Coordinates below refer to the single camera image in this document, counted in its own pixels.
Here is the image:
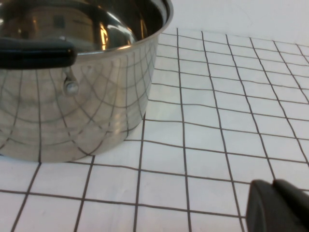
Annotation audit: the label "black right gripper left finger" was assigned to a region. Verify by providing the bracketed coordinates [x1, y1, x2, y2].
[246, 179, 309, 232]

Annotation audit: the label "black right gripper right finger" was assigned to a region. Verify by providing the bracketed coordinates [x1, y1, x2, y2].
[272, 179, 309, 228]

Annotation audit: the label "white grid-pattern tablecloth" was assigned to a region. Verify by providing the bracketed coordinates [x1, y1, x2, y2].
[0, 28, 309, 232]

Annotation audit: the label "stainless steel pot black handles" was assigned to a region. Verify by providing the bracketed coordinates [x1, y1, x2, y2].
[0, 0, 174, 164]

